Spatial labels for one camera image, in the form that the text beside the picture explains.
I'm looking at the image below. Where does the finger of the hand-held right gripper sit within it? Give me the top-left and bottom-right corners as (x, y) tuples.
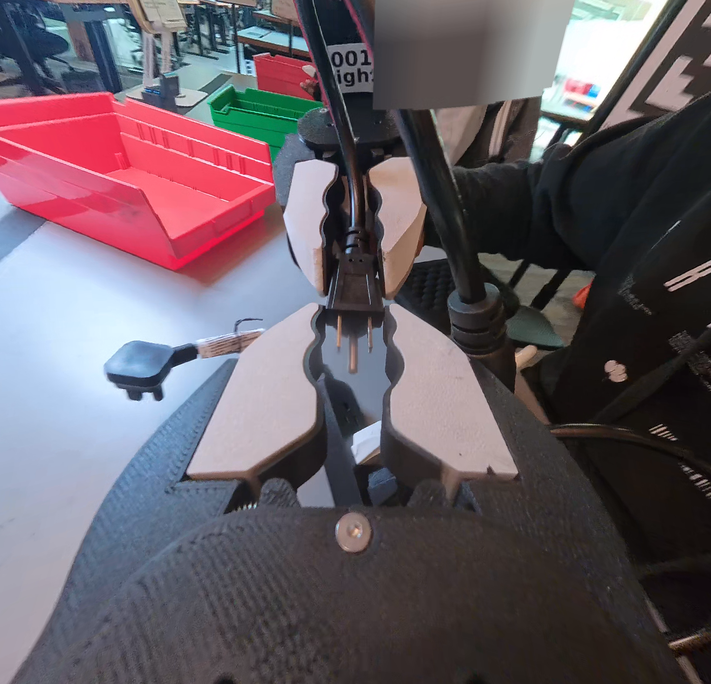
(368, 157), (428, 302)
(282, 159), (342, 298)

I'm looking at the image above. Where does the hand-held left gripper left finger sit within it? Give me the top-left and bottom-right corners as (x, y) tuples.
(185, 304), (327, 480)

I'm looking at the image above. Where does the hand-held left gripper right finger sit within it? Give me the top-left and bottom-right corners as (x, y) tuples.
(381, 304), (521, 483)

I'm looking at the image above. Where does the thick black extension cord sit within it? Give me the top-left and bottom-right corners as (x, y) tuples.
(397, 109), (520, 393)

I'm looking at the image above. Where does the green plastic bin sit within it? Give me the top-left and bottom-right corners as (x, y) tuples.
(207, 85), (324, 164)

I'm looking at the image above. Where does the thin black extension cord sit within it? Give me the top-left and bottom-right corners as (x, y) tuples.
(288, 0), (386, 375)

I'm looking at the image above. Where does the white extension cord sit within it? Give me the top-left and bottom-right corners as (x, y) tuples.
(353, 424), (385, 465)

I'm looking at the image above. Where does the black power strip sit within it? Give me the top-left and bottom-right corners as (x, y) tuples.
(103, 318), (396, 508)

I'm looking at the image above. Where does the person's right forearm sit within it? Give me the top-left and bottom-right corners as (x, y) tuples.
(425, 154), (592, 276)

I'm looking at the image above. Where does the red plastic bin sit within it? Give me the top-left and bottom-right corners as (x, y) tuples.
(253, 52), (318, 101)
(0, 91), (277, 272)

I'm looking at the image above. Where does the black office chair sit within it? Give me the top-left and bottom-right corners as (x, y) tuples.
(0, 4), (70, 93)

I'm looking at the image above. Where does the black framed marker sign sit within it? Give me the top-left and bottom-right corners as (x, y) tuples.
(589, 0), (711, 136)

